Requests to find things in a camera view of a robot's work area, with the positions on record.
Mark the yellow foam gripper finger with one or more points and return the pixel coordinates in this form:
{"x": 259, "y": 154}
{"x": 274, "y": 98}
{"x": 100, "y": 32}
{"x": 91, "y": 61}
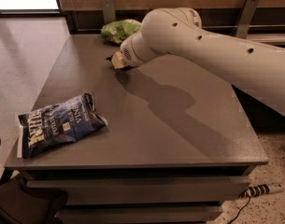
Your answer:
{"x": 117, "y": 60}

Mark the dark blue rxbar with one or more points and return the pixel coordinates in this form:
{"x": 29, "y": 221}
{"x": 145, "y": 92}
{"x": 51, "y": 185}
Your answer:
{"x": 126, "y": 68}

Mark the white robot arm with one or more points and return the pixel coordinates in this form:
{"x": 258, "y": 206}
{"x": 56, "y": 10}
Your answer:
{"x": 255, "y": 68}

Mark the green snack bag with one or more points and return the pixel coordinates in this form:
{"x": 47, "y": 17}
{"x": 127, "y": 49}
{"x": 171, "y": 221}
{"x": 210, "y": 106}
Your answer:
{"x": 116, "y": 32}

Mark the blue kettle chips bag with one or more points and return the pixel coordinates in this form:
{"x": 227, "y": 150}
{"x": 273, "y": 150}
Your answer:
{"x": 54, "y": 125}

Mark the grey drawer cabinet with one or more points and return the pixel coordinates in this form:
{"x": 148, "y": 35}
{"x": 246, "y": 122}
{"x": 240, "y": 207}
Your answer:
{"x": 177, "y": 144}

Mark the brown chair seat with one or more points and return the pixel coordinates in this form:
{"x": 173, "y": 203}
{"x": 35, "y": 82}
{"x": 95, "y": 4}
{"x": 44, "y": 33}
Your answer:
{"x": 22, "y": 205}

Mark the white power strip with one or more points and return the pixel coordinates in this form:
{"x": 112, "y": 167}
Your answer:
{"x": 256, "y": 191}

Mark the left metal wall bracket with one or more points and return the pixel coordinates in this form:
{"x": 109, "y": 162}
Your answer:
{"x": 109, "y": 12}

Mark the metal wall bracket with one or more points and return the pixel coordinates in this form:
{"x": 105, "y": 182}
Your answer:
{"x": 245, "y": 17}
{"x": 109, "y": 12}

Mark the right metal wall bracket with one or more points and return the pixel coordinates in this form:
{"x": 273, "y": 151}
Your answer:
{"x": 245, "y": 17}

